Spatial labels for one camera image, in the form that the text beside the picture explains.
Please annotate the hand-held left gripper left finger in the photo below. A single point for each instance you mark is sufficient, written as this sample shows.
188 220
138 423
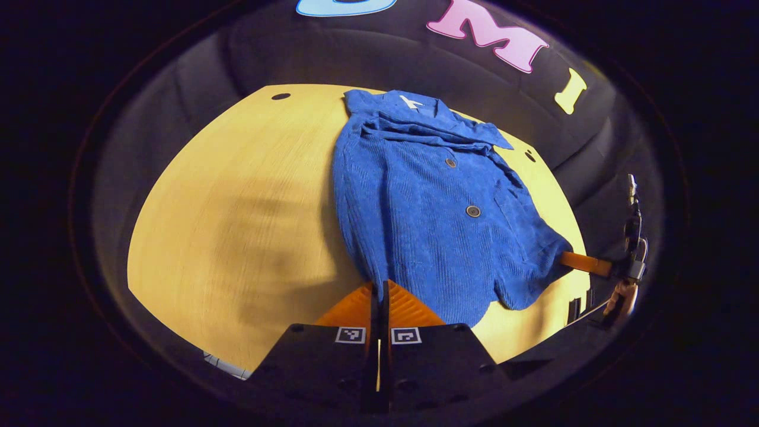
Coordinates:
332 367

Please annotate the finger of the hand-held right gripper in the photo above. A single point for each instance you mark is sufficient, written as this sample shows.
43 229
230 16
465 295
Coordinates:
587 263

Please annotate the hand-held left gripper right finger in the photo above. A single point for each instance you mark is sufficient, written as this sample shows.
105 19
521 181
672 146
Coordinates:
433 367

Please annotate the pale grey object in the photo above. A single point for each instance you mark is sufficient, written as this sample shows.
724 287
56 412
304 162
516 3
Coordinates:
228 366

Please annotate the black backdrop cloth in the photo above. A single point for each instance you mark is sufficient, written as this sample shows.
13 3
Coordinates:
356 53

